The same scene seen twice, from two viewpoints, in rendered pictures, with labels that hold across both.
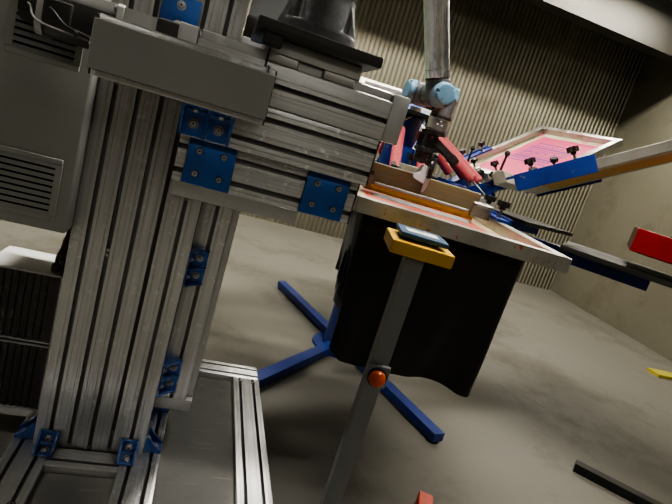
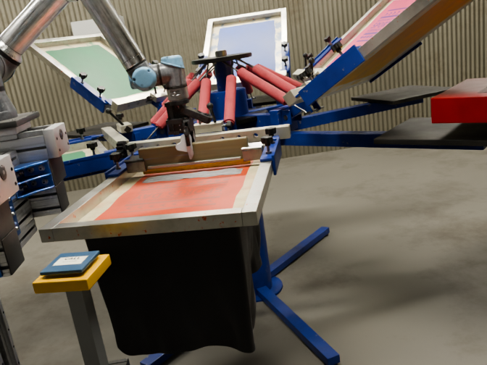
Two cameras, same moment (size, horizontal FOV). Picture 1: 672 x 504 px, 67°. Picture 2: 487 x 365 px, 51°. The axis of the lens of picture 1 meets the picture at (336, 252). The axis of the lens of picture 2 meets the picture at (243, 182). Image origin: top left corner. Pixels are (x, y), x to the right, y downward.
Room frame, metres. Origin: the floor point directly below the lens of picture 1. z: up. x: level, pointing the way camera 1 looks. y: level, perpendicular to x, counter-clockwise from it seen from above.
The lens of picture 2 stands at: (0.10, -0.81, 1.40)
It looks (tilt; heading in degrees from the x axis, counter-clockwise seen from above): 16 degrees down; 14
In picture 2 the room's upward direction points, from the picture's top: 8 degrees counter-clockwise
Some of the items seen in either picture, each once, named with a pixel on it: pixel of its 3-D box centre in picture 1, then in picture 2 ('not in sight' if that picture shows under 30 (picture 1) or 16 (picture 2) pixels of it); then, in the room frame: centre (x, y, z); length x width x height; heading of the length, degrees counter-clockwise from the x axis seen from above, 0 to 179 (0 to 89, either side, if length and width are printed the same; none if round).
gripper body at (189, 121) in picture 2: (428, 147); (180, 116); (1.82, -0.20, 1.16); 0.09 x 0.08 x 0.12; 94
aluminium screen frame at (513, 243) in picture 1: (428, 209); (182, 182); (1.62, -0.24, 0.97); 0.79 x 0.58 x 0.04; 4
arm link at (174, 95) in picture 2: (438, 125); (177, 94); (1.82, -0.21, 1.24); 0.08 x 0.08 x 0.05
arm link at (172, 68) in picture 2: (444, 102); (172, 72); (1.82, -0.21, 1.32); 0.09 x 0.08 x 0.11; 111
